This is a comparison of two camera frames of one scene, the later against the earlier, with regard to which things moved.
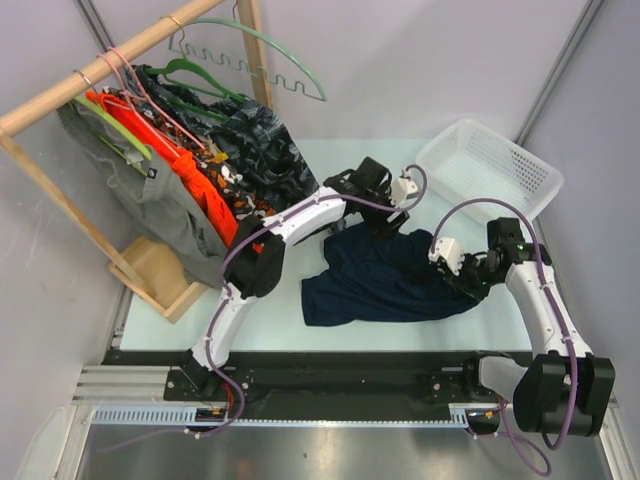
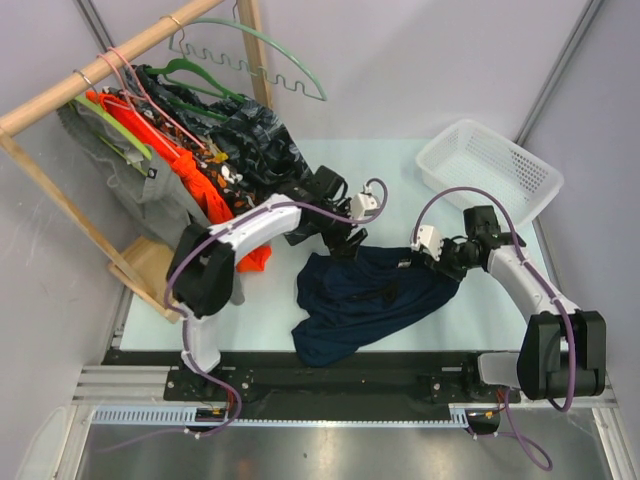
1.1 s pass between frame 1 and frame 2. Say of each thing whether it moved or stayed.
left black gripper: moved
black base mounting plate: stayed
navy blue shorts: moved
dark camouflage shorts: stayed
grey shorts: stayed
